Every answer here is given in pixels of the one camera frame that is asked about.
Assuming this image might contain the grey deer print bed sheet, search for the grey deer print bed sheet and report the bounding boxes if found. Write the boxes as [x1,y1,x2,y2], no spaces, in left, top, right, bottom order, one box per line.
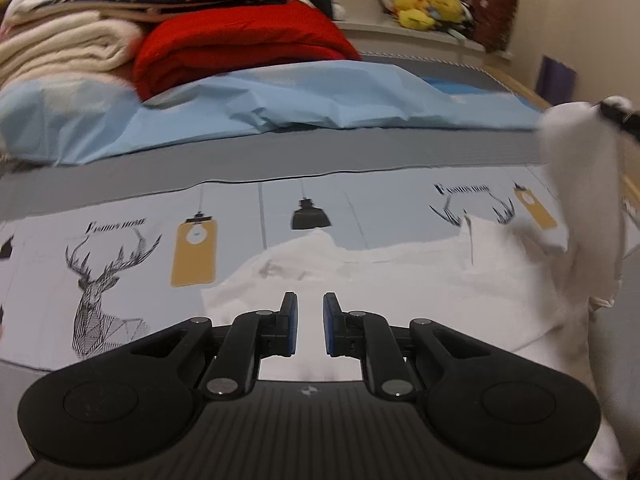
[0,67,640,480]

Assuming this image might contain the light blue quilt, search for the light blue quilt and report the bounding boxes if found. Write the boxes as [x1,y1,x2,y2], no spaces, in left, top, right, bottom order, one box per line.
[0,59,551,168]

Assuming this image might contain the red folded blanket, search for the red folded blanket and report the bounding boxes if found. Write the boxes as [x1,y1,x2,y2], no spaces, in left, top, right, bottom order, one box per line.
[132,0,362,103]

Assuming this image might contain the dark red cushion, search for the dark red cushion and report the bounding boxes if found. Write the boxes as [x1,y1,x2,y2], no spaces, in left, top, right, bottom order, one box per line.
[467,0,518,53]

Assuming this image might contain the white cotton garment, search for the white cotton garment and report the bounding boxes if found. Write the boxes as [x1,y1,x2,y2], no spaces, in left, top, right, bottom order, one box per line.
[200,95,636,480]

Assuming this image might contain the purple box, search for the purple box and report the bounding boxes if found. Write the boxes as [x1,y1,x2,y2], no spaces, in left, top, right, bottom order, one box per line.
[535,55,578,108]

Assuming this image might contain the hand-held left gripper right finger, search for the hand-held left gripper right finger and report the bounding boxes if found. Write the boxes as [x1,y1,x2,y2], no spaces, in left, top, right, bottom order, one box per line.
[322,291,493,402]

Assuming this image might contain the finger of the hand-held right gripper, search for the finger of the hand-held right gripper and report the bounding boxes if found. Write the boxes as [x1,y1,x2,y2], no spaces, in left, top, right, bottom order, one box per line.
[599,96,640,143]

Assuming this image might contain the cream folded blanket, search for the cream folded blanket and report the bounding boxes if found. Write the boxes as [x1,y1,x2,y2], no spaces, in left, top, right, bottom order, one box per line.
[0,12,146,86]

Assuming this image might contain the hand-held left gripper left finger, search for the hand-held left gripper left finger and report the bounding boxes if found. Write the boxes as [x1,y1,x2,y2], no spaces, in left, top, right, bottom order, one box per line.
[125,291,300,402]

